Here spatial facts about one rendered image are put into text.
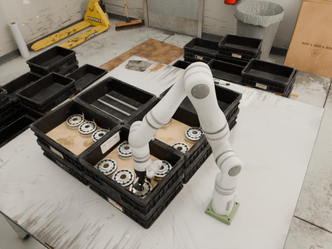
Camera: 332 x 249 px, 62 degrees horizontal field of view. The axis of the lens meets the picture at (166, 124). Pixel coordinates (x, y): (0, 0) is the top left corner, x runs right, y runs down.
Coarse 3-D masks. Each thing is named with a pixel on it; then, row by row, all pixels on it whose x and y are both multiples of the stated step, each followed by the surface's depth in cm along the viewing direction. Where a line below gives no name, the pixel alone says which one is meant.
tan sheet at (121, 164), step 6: (114, 150) 143; (108, 156) 140; (114, 156) 140; (150, 156) 140; (120, 162) 137; (126, 162) 137; (132, 162) 137; (120, 168) 134; (126, 168) 134; (132, 168) 134; (156, 180) 128
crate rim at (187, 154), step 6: (150, 102) 157; (144, 108) 153; (186, 108) 152; (138, 114) 150; (204, 138) 135; (162, 144) 132; (198, 144) 132; (174, 150) 128; (192, 150) 129; (186, 156) 126
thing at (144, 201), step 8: (120, 128) 142; (128, 128) 141; (96, 144) 133; (160, 144) 132; (88, 152) 129; (176, 152) 127; (80, 160) 126; (88, 168) 124; (96, 168) 122; (176, 168) 122; (104, 176) 118; (168, 176) 118; (112, 184) 117; (120, 184) 115; (160, 184) 114; (128, 192) 112; (152, 192) 113; (136, 200) 110; (144, 200) 109
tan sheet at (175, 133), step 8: (160, 128) 155; (168, 128) 155; (176, 128) 154; (184, 128) 154; (160, 136) 150; (168, 136) 150; (176, 136) 150; (184, 136) 150; (168, 144) 145; (192, 144) 145
